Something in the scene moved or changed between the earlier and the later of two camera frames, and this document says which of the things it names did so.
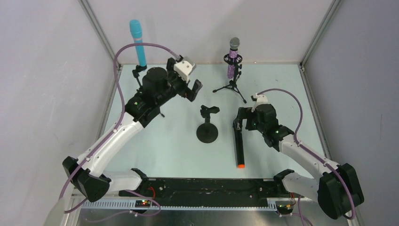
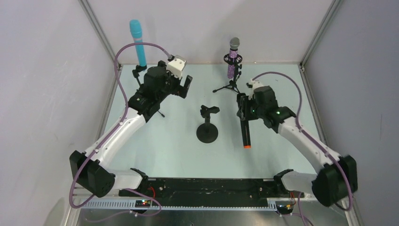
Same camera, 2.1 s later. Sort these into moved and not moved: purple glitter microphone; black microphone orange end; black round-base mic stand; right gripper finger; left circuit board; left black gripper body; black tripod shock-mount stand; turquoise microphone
Moved: black microphone orange end; right gripper finger
Not moved: black tripod shock-mount stand; turquoise microphone; left black gripper body; purple glitter microphone; left circuit board; black round-base mic stand
